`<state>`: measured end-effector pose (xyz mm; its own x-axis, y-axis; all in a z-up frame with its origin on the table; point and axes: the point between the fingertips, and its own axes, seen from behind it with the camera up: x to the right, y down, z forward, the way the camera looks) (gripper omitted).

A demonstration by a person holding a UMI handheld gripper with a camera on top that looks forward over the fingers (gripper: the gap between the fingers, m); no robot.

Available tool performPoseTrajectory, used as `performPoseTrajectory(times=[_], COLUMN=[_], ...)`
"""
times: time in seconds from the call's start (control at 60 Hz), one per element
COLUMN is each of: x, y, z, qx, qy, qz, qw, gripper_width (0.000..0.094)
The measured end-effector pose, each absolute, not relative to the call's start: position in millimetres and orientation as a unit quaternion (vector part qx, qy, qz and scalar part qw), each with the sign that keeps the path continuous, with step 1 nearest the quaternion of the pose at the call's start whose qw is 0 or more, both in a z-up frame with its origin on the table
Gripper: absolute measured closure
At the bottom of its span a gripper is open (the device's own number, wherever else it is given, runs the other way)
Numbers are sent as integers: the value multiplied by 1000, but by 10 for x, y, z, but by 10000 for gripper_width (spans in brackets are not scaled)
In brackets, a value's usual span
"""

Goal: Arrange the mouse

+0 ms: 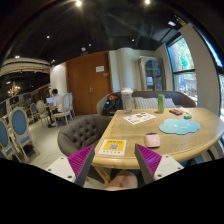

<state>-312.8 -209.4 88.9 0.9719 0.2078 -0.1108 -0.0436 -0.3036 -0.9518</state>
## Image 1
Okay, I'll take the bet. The blue white chair front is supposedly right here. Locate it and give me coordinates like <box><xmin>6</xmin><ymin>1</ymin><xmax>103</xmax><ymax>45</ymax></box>
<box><xmin>9</xmin><ymin>107</ymin><xmax>39</xmax><ymax>162</ymax></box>

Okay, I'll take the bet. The yellow QR code sign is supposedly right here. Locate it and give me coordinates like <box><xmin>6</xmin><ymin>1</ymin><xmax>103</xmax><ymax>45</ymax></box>
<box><xmin>98</xmin><ymin>139</ymin><xmax>126</xmax><ymax>156</ymax></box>

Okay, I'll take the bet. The white dining chair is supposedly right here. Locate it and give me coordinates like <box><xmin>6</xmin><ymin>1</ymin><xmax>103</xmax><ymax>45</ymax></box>
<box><xmin>53</xmin><ymin>94</ymin><xmax>72</xmax><ymax>121</ymax></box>

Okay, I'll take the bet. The blue white chair left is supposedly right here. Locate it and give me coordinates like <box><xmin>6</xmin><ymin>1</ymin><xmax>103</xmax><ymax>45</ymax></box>
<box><xmin>0</xmin><ymin>118</ymin><xmax>14</xmax><ymax>160</ymax></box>

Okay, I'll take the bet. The chandelier lamp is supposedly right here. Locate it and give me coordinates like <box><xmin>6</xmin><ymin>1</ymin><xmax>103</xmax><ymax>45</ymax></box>
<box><xmin>8</xmin><ymin>83</ymin><xmax>20</xmax><ymax>97</ymax></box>

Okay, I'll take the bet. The black red backpack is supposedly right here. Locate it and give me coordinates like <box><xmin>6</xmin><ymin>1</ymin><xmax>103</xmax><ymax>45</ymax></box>
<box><xmin>103</xmin><ymin>94</ymin><xmax>123</xmax><ymax>116</ymax></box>

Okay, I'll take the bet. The blue white chair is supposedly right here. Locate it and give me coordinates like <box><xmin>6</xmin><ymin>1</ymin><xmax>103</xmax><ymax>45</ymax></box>
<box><xmin>0</xmin><ymin>118</ymin><xmax>14</xmax><ymax>160</ymax></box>
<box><xmin>9</xmin><ymin>107</ymin><xmax>39</xmax><ymax>162</ymax></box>

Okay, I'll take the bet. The dark red small box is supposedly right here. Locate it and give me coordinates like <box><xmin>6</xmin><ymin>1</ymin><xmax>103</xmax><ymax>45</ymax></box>
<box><xmin>169</xmin><ymin>109</ymin><xmax>183</xmax><ymax>116</ymax></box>

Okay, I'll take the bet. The wooden glass cabinet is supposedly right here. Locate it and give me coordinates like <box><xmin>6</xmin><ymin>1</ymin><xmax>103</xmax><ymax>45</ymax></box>
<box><xmin>138</xmin><ymin>56</ymin><xmax>166</xmax><ymax>91</ymax></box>

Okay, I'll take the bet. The person's knee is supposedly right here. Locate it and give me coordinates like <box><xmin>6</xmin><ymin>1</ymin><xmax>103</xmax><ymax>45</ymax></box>
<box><xmin>106</xmin><ymin>171</ymin><xmax>138</xmax><ymax>191</ymax></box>

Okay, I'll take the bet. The seated person white shirt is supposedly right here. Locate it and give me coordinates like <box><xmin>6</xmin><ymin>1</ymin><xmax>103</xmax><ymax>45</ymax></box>
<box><xmin>48</xmin><ymin>89</ymin><xmax>63</xmax><ymax>128</ymax></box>

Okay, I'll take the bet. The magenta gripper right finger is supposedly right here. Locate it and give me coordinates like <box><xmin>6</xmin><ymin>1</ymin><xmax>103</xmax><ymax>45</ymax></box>
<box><xmin>135</xmin><ymin>144</ymin><xmax>162</xmax><ymax>184</ymax></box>

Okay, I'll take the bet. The green tumbler bottle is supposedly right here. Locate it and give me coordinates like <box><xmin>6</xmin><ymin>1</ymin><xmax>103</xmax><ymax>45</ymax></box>
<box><xmin>158</xmin><ymin>94</ymin><xmax>165</xmax><ymax>114</ymax></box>

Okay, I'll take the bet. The clear plastic water bottle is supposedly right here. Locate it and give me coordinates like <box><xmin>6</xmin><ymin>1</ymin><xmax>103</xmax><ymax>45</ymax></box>
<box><xmin>121</xmin><ymin>87</ymin><xmax>133</xmax><ymax>114</ymax></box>

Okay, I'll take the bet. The grey tufted armchair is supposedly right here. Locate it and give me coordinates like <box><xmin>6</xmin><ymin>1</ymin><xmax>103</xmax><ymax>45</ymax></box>
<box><xmin>57</xmin><ymin>115</ymin><xmax>111</xmax><ymax>156</ymax></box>

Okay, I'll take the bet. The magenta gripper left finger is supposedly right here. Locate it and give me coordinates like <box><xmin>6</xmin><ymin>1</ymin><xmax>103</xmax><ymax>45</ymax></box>
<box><xmin>68</xmin><ymin>145</ymin><xmax>95</xmax><ymax>186</ymax></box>

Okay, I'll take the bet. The printed paper menu sheet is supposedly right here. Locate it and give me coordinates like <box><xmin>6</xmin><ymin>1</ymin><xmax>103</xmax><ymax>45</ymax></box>
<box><xmin>124</xmin><ymin>112</ymin><xmax>154</xmax><ymax>125</ymax></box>

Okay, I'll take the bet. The round wooden table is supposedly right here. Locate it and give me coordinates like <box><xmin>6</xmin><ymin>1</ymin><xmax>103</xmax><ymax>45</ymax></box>
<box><xmin>92</xmin><ymin>108</ymin><xmax>224</xmax><ymax>169</ymax></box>

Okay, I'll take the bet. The brown wooden door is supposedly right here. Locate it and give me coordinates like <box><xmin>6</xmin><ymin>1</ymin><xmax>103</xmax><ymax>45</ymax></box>
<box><xmin>66</xmin><ymin>51</ymin><xmax>111</xmax><ymax>115</ymax></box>

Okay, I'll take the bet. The grey sofa bench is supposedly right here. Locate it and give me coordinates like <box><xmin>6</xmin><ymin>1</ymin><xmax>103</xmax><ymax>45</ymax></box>
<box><xmin>96</xmin><ymin>91</ymin><xmax>196</xmax><ymax>116</ymax></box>

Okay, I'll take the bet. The blue cloud mouse pad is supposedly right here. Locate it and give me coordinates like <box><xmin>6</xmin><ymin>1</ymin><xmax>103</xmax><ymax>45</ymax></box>
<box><xmin>159</xmin><ymin>119</ymin><xmax>200</xmax><ymax>135</ymax></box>

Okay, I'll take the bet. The striped cushion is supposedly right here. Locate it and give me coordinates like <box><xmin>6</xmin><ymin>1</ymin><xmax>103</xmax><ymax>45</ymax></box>
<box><xmin>133</xmin><ymin>97</ymin><xmax>176</xmax><ymax>109</ymax></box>

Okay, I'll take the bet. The small teal object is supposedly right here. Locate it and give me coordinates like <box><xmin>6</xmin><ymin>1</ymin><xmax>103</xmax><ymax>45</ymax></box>
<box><xmin>184</xmin><ymin>115</ymin><xmax>192</xmax><ymax>119</ymax></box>

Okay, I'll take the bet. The laptop on far table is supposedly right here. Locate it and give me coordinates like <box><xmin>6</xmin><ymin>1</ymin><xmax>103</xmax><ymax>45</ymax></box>
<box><xmin>46</xmin><ymin>97</ymin><xmax>53</xmax><ymax>104</ymax></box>

